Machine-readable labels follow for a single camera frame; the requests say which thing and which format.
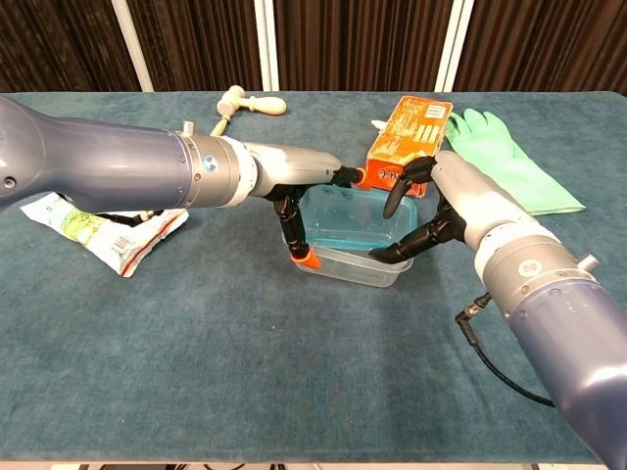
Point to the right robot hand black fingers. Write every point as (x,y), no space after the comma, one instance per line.
(470,201)

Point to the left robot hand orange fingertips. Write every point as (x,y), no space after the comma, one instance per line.
(294,166)

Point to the blue translucent plastic lid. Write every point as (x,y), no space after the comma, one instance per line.
(348,218)

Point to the clear plastic container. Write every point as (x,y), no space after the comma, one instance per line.
(357,269)

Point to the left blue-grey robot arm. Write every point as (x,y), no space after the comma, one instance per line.
(112,164)

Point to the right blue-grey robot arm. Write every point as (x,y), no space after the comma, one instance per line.
(563,318)

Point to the green rubber glove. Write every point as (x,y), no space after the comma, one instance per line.
(519,171)

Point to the wooden massage hammer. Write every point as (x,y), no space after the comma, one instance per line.
(255,104)

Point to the orange cardboard carton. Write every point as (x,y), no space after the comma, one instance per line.
(411,132)

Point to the small white object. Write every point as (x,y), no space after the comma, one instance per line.
(378,125)

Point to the white snack bag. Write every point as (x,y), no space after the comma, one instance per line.
(112,240)

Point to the teal table cloth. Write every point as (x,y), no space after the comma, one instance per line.
(245,367)

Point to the white partition post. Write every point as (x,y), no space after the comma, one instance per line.
(132,49)
(267,49)
(453,49)

